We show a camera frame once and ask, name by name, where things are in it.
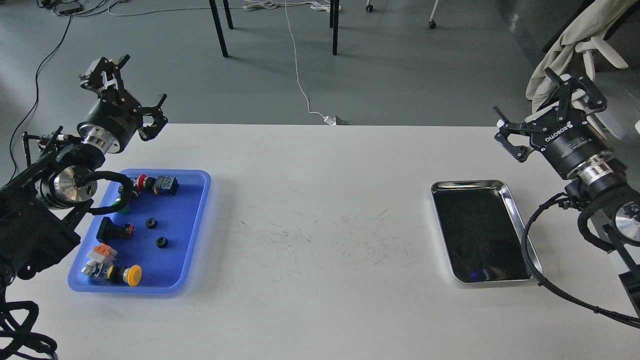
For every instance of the black red switch module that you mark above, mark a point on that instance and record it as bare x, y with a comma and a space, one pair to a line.
107, 230

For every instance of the blue plastic tray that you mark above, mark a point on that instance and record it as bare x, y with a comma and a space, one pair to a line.
164, 270

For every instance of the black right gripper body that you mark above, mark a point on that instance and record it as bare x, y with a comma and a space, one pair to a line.
569, 143

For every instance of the white power adapter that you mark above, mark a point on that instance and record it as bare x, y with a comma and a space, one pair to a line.
334, 120

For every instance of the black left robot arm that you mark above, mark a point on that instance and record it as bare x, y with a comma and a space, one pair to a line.
42, 206

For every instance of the black switch contact block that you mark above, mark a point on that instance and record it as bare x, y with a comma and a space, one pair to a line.
165, 185

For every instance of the orange grey contact block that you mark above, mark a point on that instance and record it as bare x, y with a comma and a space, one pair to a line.
101, 258

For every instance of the black table leg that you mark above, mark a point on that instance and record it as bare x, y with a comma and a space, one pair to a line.
218, 24
334, 9

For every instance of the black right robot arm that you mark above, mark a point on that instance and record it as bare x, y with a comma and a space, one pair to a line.
597, 185

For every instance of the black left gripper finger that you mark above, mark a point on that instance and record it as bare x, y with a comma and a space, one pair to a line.
103, 77
159, 121

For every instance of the white chair with cloth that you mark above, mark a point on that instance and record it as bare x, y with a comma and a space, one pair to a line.
586, 47

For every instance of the silver metal tray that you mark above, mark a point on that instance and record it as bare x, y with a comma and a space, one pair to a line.
481, 230

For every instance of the yellow push button switch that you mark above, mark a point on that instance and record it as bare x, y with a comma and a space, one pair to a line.
122, 275

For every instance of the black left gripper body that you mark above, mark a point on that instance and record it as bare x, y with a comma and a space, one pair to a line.
109, 127

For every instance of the red push button switch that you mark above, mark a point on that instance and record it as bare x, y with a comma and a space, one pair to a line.
143, 183

